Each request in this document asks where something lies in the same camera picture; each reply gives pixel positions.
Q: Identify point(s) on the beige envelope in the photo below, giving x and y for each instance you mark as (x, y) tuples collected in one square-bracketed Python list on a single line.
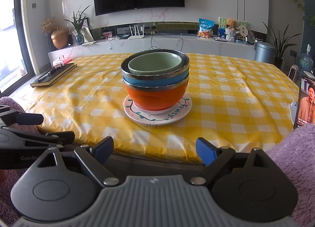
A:
[(89, 42)]

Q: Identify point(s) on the green ceramic bowl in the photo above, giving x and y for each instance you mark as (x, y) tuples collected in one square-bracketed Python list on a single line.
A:
[(155, 63)]

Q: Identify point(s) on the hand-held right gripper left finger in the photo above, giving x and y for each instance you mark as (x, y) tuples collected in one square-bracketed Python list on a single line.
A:
[(105, 146)]

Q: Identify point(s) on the gold vase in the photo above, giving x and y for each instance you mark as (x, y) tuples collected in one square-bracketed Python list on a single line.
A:
[(59, 40)]

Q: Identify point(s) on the white router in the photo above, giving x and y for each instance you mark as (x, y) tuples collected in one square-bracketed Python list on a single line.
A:
[(136, 36)]

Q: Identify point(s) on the person's purple fleece clothing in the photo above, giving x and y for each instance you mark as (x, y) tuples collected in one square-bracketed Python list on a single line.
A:
[(295, 155)]

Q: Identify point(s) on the binder clip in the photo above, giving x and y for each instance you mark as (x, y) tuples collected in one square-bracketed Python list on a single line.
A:
[(59, 66)]

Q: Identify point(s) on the leafy green shelf plant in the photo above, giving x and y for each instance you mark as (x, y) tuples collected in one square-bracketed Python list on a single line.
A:
[(310, 20)]

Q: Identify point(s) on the person's left forearm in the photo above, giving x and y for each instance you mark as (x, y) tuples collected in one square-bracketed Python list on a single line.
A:
[(14, 105)]

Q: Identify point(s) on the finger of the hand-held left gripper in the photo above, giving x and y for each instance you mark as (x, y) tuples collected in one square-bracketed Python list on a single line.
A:
[(29, 118), (49, 138)]

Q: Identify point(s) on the clear glass plate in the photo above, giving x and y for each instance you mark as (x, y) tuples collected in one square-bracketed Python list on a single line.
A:
[(155, 125)]

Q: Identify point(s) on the green plant in blue vase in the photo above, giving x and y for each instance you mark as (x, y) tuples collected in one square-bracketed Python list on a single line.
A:
[(79, 39)]

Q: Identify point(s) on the pink box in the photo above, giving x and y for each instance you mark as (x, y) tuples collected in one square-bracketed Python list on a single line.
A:
[(61, 59)]

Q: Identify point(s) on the orange steel bowl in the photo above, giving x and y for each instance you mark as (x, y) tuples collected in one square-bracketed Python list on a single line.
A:
[(155, 99)]

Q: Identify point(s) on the white phone stand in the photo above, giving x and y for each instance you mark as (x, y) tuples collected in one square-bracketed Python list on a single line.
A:
[(292, 111)]

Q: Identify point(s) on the decorative plate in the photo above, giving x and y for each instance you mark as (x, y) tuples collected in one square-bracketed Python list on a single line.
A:
[(250, 37)]

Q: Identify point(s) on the black notebook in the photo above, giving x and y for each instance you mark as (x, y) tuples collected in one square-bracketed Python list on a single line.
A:
[(61, 75)]

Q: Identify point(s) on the white paper bag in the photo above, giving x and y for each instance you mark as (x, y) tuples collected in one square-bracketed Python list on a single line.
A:
[(87, 34)]

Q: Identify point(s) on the round hand fan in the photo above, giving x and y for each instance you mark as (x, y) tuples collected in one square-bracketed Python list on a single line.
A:
[(242, 31)]

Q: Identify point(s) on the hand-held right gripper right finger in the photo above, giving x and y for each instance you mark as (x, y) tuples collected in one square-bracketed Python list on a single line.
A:
[(206, 150)]

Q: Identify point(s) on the blue snack bag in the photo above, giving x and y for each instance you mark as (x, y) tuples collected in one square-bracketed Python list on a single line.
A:
[(206, 27)]

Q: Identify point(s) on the black pen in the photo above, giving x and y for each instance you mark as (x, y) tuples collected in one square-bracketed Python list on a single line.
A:
[(46, 75)]

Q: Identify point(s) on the white painted plate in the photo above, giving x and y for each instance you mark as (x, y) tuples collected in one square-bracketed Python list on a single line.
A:
[(177, 111)]

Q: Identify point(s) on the blue water bottle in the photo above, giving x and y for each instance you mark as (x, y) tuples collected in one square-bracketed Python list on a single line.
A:
[(305, 61)]

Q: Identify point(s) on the teddy bear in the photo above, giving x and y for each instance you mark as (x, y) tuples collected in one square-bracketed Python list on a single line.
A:
[(230, 29)]

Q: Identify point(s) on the green painted canvas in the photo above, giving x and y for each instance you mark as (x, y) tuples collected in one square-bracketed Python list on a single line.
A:
[(221, 24)]

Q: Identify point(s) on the white stool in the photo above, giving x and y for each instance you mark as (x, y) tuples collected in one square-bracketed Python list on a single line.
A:
[(309, 73)]

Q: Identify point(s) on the small photo frame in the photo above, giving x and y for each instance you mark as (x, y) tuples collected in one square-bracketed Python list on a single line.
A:
[(107, 35)]

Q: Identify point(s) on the yellow checked tablecloth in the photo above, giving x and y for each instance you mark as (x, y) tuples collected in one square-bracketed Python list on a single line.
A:
[(221, 94)]

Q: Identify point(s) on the long-leaved potted plant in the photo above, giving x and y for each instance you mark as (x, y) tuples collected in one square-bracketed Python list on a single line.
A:
[(279, 50)]

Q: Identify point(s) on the white marble console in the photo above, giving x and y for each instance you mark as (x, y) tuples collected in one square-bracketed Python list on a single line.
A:
[(196, 45)]

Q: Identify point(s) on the glass sliding door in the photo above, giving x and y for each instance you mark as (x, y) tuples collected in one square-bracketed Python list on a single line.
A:
[(9, 45)]

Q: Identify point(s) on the dried flowers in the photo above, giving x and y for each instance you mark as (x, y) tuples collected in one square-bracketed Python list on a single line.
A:
[(48, 25)]

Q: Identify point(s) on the grey trash can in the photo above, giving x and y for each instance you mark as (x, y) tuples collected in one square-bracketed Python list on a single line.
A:
[(264, 53)]

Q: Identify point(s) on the black set-top box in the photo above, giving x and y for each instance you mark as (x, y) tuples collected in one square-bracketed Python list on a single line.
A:
[(124, 36)]

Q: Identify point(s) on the smartphone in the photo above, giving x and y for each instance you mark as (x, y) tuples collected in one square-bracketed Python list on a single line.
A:
[(307, 104)]

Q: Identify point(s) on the blue steel bowl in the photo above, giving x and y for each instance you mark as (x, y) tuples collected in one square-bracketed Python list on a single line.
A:
[(152, 82)]

